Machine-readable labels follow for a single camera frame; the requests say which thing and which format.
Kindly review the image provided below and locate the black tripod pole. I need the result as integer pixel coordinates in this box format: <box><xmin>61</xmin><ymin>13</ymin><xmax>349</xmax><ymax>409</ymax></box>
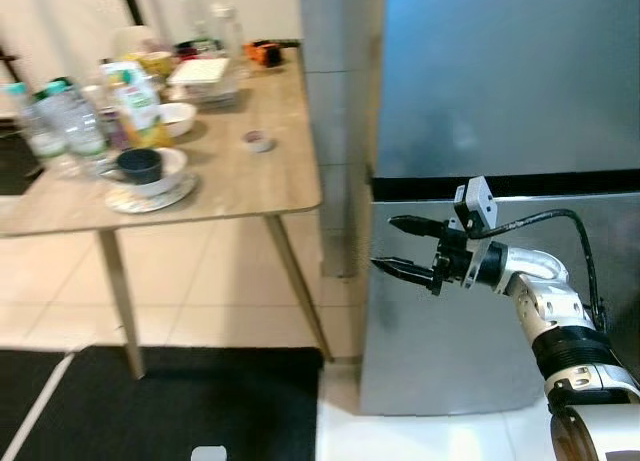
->
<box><xmin>118</xmin><ymin>0</ymin><xmax>144</xmax><ymax>29</ymax></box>

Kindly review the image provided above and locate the white tape strip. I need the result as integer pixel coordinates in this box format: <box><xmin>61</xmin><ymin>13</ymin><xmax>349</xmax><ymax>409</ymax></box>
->
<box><xmin>0</xmin><ymin>353</ymin><xmax>78</xmax><ymax>461</ymax></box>

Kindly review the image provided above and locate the black floor mat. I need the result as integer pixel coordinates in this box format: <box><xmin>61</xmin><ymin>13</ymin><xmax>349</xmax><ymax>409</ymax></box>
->
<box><xmin>8</xmin><ymin>345</ymin><xmax>324</xmax><ymax>461</ymax></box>
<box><xmin>0</xmin><ymin>349</ymin><xmax>66</xmax><ymax>427</ymax></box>

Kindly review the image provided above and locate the patterned plate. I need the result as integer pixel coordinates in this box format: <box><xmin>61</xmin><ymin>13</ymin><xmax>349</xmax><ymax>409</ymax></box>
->
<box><xmin>104</xmin><ymin>171</ymin><xmax>199</xmax><ymax>215</ymax></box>

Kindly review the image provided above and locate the small brown rimmed bowl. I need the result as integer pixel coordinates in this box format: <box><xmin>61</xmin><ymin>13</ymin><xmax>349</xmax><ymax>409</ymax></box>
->
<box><xmin>244</xmin><ymin>130</ymin><xmax>276</xmax><ymax>154</ymax></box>

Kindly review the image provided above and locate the wooden dining table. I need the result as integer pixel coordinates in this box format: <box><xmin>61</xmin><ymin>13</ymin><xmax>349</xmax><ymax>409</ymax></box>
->
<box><xmin>0</xmin><ymin>41</ymin><xmax>334</xmax><ymax>380</ymax></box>

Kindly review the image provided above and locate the green white juice carton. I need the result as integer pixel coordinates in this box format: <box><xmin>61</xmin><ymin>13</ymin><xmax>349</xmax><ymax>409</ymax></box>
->
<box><xmin>102</xmin><ymin>61</ymin><xmax>173</xmax><ymax>150</ymax></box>

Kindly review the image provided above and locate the yellow mug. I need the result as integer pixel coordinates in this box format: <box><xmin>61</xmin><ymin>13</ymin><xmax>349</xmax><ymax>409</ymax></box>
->
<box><xmin>135</xmin><ymin>49</ymin><xmax>176</xmax><ymax>79</ymax></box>

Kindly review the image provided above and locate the grey fridge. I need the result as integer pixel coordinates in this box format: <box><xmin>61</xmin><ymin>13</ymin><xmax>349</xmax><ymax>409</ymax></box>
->
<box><xmin>298</xmin><ymin>0</ymin><xmax>640</xmax><ymax>417</ymax></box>

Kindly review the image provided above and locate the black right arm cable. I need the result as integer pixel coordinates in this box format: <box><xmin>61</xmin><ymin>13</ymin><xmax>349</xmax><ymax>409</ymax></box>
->
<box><xmin>478</xmin><ymin>209</ymin><xmax>606</xmax><ymax>332</ymax></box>

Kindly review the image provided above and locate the clear bottle teal cap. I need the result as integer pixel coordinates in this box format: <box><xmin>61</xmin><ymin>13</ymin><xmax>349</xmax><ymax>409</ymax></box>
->
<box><xmin>35</xmin><ymin>77</ymin><xmax>109</xmax><ymax>172</ymax></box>
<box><xmin>3</xmin><ymin>81</ymin><xmax>66</xmax><ymax>174</ymax></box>

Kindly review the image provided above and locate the white food container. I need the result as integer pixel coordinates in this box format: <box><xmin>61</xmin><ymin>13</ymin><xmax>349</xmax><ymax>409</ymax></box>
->
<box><xmin>167</xmin><ymin>57</ymin><xmax>241</xmax><ymax>106</ymax></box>

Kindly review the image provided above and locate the dark blue cup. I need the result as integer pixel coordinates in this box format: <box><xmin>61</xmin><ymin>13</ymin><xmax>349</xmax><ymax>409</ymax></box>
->
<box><xmin>117</xmin><ymin>148</ymin><xmax>164</xmax><ymax>186</ymax></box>

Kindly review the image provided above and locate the white bowl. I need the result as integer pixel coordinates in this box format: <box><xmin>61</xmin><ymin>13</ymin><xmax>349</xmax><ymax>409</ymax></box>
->
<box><xmin>105</xmin><ymin>148</ymin><xmax>188</xmax><ymax>198</ymax></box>
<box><xmin>158</xmin><ymin>102</ymin><xmax>198</xmax><ymax>139</ymax></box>

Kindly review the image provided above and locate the tall clear bottle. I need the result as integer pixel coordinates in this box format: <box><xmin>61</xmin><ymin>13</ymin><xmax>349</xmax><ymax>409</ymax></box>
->
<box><xmin>213</xmin><ymin>3</ymin><xmax>249</xmax><ymax>77</ymax></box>
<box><xmin>178</xmin><ymin>0</ymin><xmax>213</xmax><ymax>52</ymax></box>

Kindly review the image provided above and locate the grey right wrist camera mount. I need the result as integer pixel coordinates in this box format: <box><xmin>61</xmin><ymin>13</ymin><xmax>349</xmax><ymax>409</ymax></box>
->
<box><xmin>452</xmin><ymin>176</ymin><xmax>499</xmax><ymax>240</ymax></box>

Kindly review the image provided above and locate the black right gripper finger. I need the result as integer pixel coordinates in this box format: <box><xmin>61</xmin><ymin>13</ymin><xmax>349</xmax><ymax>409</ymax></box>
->
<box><xmin>388</xmin><ymin>215</ymin><xmax>448</xmax><ymax>239</ymax></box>
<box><xmin>370</xmin><ymin>258</ymin><xmax>441</xmax><ymax>294</ymax></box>

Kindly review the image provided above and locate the orange black tool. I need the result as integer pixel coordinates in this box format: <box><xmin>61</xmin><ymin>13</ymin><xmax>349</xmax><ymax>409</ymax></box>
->
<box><xmin>245</xmin><ymin>41</ymin><xmax>284</xmax><ymax>70</ymax></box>

